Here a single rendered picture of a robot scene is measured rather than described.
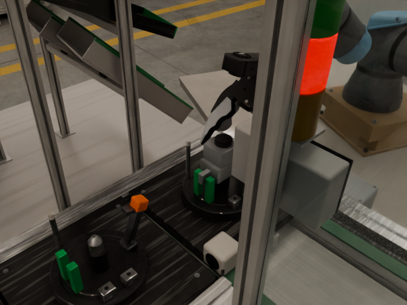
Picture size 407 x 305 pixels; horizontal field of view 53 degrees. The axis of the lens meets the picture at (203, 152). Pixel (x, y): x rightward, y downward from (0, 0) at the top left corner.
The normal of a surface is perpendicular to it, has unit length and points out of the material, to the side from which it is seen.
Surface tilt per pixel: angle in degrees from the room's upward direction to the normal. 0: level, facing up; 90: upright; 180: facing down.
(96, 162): 0
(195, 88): 0
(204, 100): 0
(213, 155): 90
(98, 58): 90
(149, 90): 90
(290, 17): 90
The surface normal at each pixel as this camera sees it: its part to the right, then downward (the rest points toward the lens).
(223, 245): 0.03, -0.80
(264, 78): -0.72, 0.40
